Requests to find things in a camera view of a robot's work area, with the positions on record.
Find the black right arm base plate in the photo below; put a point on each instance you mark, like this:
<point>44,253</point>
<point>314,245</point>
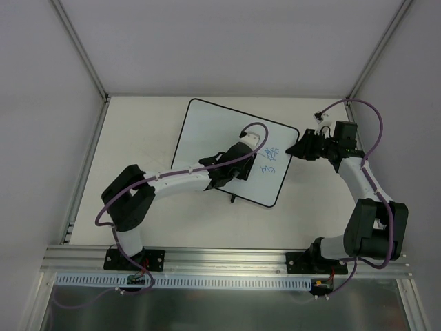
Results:
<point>305,263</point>

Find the left aluminium frame post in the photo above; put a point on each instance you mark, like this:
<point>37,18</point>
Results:
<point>66,22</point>

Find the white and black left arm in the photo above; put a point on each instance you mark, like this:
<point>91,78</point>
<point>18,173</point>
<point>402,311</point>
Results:
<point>128,198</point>

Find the aluminium mounting rail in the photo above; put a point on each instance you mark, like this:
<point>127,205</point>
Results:
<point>205,261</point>

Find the white whiteboard with black frame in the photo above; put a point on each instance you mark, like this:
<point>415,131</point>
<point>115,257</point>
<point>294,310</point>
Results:
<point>209,128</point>

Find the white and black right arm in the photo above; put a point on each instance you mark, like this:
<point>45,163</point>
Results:
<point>375,231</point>

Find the right aluminium frame post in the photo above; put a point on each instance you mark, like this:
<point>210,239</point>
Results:
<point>392,27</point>

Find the aluminium frame post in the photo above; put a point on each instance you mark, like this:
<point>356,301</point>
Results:
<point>66,22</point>
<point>392,27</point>

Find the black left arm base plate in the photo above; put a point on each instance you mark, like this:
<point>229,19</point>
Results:
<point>151,259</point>

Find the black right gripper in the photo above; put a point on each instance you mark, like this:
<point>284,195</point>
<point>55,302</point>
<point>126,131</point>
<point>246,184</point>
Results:
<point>311,144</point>

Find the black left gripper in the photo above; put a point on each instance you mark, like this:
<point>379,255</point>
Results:
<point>227,171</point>

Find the white slotted cable duct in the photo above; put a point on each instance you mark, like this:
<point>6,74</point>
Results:
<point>186,282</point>

